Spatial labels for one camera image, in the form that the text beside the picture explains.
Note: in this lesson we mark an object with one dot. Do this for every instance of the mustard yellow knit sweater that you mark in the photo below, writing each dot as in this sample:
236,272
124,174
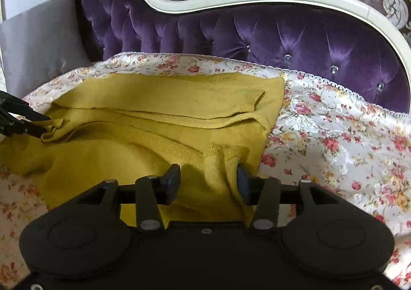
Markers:
128,126

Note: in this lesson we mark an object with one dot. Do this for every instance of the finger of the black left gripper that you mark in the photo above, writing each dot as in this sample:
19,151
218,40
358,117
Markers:
11,105
22,121

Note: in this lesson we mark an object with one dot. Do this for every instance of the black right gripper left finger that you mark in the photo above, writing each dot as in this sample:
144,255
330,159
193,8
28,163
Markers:
152,191

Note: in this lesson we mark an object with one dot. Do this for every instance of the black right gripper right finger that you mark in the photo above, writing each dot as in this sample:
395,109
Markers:
263,194

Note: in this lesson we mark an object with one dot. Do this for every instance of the purple tufted velvet headboard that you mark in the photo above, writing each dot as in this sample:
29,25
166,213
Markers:
344,41

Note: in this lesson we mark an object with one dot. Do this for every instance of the grey square pillow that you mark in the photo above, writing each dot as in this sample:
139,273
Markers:
41,44

